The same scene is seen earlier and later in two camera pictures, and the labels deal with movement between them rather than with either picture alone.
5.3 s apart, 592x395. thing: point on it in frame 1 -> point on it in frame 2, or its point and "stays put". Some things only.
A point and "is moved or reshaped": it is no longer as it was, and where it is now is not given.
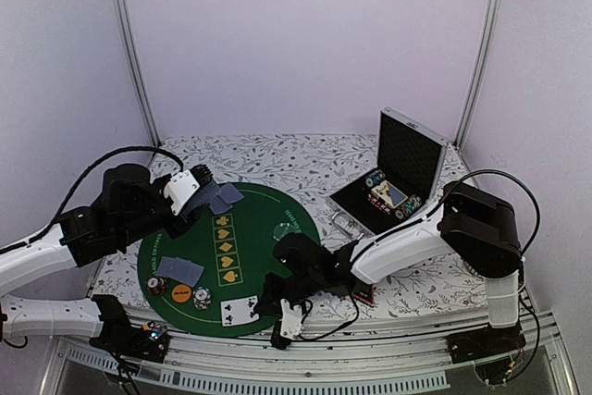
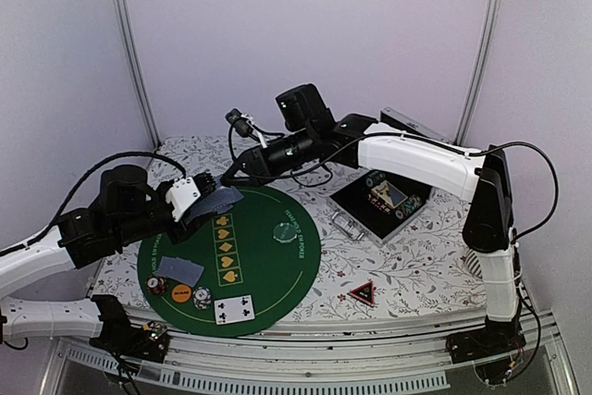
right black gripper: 268,298 -> 258,167
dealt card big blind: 182,270 stays put
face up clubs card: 239,311 is moved or reshaped
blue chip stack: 202,297 stays put
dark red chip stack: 156,285 stays put
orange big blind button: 181,293 stays put
